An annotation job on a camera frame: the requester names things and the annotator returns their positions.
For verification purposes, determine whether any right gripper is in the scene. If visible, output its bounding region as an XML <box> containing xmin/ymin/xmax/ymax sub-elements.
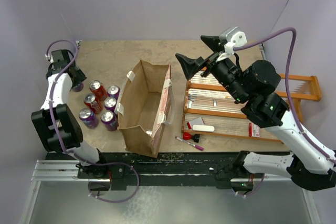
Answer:
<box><xmin>176</xmin><ymin>34</ymin><xmax>250</xmax><ymax>103</ymax></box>

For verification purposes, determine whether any purple fanta can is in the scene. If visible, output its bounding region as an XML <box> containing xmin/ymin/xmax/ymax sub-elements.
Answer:
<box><xmin>79</xmin><ymin>108</ymin><xmax>99</xmax><ymax>129</ymax></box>
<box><xmin>103</xmin><ymin>97</ymin><xmax>117</xmax><ymax>112</ymax></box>
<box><xmin>107</xmin><ymin>85</ymin><xmax>120</xmax><ymax>100</ymax></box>
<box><xmin>100</xmin><ymin>111</ymin><xmax>118</xmax><ymax>131</ymax></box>
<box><xmin>71</xmin><ymin>82</ymin><xmax>84</xmax><ymax>92</ymax></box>

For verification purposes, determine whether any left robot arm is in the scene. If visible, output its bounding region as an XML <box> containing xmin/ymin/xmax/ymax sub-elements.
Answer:
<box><xmin>31</xmin><ymin>49</ymin><xmax>108</xmax><ymax>178</ymax></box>

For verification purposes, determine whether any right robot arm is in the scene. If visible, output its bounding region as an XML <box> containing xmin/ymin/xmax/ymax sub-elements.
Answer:
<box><xmin>175</xmin><ymin>35</ymin><xmax>335</xmax><ymax>191</ymax></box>

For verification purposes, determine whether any wooden shelf rack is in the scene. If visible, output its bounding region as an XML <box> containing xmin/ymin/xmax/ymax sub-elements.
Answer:
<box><xmin>182</xmin><ymin>72</ymin><xmax>322</xmax><ymax>142</ymax></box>

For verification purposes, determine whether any white eraser bar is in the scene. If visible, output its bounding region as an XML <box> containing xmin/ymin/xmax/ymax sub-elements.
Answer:
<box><xmin>192</xmin><ymin>124</ymin><xmax>215</xmax><ymax>133</ymax></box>

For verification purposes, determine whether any red black stamp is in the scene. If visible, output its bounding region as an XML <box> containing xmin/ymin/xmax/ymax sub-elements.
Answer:
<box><xmin>183</xmin><ymin>132</ymin><xmax>200</xmax><ymax>143</ymax></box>

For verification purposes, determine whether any red staples box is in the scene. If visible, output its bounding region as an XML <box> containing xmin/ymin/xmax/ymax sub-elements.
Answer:
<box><xmin>249</xmin><ymin>123</ymin><xmax>260</xmax><ymax>138</ymax></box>

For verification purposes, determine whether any pink marker pen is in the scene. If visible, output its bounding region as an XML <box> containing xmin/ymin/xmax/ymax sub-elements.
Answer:
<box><xmin>175</xmin><ymin>136</ymin><xmax>204</xmax><ymax>151</ymax></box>

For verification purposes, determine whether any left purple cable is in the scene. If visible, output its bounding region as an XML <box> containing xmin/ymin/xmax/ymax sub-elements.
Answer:
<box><xmin>45</xmin><ymin>39</ymin><xmax>141</xmax><ymax>204</ymax></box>

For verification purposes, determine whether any purple cable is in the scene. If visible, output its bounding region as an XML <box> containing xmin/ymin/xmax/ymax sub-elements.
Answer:
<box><xmin>232</xmin><ymin>27</ymin><xmax>336</xmax><ymax>164</ymax></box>
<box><xmin>45</xmin><ymin>39</ymin><xmax>141</xmax><ymax>204</ymax></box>

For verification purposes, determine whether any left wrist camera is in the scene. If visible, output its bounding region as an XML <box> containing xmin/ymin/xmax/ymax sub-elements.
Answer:
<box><xmin>45</xmin><ymin>49</ymin><xmax>70</xmax><ymax>63</ymax></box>

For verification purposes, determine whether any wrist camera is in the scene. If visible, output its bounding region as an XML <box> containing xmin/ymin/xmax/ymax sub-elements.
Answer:
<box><xmin>216</xmin><ymin>26</ymin><xmax>247</xmax><ymax>62</ymax></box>
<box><xmin>45</xmin><ymin>49</ymin><xmax>70</xmax><ymax>63</ymax></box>

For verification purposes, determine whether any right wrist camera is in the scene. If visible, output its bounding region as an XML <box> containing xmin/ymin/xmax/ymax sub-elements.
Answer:
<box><xmin>216</xmin><ymin>26</ymin><xmax>247</xmax><ymax>62</ymax></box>

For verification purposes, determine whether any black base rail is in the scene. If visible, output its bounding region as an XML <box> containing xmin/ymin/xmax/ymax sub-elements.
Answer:
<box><xmin>46</xmin><ymin>151</ymin><xmax>266</xmax><ymax>192</ymax></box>

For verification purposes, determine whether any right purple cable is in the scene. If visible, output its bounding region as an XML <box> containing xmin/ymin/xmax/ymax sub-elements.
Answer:
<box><xmin>232</xmin><ymin>27</ymin><xmax>336</xmax><ymax>164</ymax></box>

